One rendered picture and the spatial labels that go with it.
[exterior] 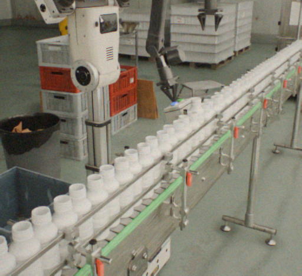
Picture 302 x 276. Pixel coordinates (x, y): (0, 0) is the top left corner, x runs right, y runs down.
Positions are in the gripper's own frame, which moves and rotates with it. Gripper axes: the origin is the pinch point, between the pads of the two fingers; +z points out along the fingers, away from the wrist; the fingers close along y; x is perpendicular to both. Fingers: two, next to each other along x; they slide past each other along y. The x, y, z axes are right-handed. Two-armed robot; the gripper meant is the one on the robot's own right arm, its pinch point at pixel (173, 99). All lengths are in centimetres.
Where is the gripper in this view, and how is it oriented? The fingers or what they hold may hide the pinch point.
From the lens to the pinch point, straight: 171.4
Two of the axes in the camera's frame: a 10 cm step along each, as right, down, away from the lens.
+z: 3.0, 9.4, 1.7
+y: 4.8, -3.0, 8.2
